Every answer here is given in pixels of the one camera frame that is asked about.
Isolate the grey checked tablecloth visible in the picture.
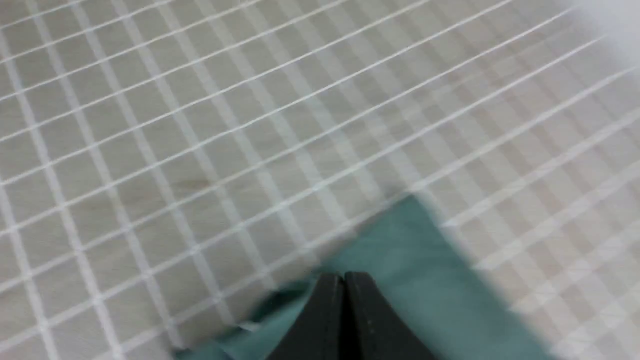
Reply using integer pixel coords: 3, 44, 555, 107
0, 0, 639, 360

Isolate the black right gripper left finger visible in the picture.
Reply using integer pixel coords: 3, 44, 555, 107
268, 273, 345, 360

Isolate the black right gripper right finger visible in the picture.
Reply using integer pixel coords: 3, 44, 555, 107
343, 272, 437, 360

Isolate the green long-sleeve top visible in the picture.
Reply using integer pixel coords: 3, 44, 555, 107
174, 195, 553, 360

